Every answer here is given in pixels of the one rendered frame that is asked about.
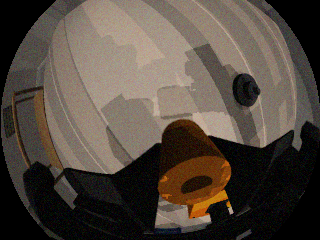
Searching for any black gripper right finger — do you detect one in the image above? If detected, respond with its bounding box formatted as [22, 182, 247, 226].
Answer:
[208, 129, 295, 216]

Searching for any orange knob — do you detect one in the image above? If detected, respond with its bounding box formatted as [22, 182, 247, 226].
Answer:
[157, 119, 232, 205]

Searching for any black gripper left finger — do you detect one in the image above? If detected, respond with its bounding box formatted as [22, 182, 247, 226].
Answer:
[63, 143, 160, 233]

